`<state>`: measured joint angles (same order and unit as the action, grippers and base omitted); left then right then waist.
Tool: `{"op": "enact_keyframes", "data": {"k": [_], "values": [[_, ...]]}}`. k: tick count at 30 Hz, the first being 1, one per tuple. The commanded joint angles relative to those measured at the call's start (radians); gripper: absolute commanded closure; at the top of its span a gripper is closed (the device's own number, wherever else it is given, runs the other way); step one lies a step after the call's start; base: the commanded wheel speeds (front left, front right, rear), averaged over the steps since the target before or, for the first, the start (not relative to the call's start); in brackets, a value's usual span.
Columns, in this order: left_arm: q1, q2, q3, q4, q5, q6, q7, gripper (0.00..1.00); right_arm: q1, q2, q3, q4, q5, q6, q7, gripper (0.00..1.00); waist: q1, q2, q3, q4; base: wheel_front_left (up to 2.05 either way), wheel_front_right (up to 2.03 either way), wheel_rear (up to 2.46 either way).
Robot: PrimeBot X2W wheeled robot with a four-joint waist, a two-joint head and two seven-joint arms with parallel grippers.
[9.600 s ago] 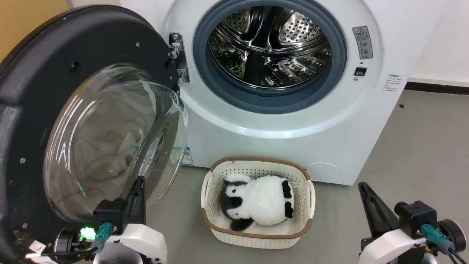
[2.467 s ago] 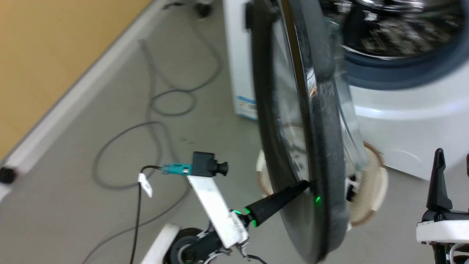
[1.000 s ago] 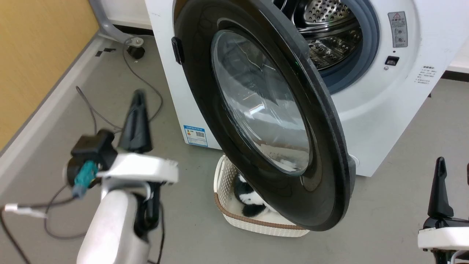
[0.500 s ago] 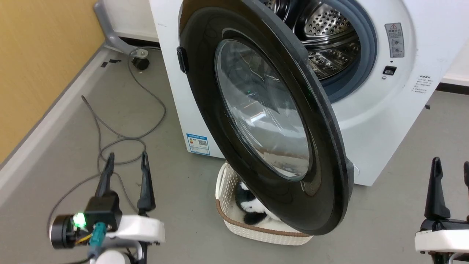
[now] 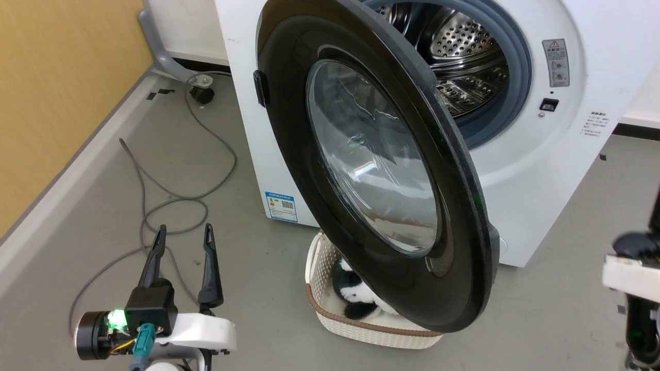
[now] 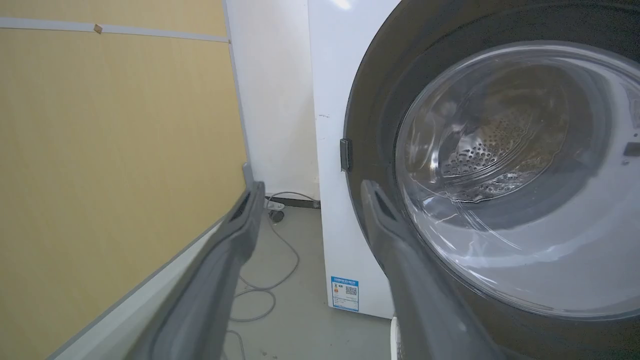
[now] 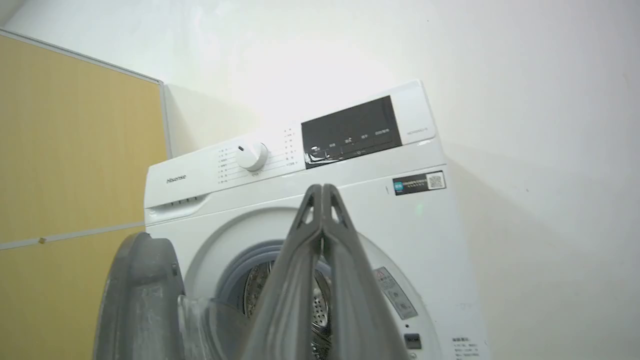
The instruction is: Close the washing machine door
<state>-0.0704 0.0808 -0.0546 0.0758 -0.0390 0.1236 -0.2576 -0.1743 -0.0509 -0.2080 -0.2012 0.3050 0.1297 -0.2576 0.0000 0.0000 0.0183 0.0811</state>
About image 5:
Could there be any grey metal stand leg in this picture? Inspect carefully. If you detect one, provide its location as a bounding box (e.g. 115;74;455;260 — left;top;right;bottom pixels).
137;7;214;87

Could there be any thin grey floor cable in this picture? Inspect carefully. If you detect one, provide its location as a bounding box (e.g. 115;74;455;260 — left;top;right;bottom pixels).
68;71;238;339

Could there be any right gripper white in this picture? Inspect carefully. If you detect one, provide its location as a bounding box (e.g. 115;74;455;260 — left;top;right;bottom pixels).
602;231;660;305

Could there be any perforated steel washer drum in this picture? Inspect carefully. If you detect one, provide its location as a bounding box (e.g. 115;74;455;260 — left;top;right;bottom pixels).
379;0;509;117

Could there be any black round glass washer door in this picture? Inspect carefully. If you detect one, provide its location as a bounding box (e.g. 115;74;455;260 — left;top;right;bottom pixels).
253;0;501;333

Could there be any black caster wheel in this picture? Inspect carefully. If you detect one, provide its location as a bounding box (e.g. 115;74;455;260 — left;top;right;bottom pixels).
189;86;215;105

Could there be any grey-blue rubber door gasket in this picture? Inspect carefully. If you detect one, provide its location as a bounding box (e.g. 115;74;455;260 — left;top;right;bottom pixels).
365;0;533;150

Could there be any white front-load washing machine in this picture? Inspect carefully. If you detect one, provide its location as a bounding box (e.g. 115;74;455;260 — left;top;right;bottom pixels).
214;0;660;268

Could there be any blue energy label sticker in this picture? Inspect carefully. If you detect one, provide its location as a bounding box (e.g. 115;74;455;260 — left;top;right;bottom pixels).
265;191;299;224

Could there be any white woven laundry basket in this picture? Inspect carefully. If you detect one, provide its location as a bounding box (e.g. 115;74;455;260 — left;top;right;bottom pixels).
304;230;444;350

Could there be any grey warning label sticker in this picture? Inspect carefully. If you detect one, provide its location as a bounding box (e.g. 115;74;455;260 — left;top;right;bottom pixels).
541;38;571;89

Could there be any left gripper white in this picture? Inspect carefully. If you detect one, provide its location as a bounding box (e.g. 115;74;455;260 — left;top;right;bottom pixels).
137;223;238;357

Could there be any black and white panda plush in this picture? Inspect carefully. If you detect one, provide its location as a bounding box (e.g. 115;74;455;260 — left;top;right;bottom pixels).
331;257;401;321

